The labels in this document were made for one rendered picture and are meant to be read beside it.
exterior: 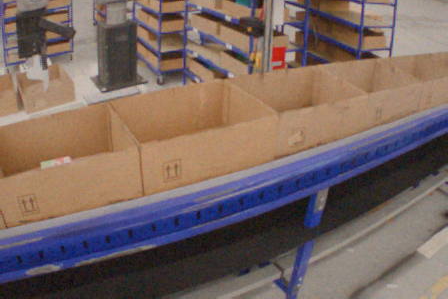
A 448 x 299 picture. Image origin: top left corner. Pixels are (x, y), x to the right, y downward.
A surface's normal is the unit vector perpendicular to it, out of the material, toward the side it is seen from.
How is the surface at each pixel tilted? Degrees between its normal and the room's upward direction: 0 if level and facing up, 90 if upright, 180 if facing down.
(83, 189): 91
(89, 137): 89
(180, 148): 90
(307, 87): 89
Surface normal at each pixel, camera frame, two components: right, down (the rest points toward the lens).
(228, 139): 0.50, 0.42
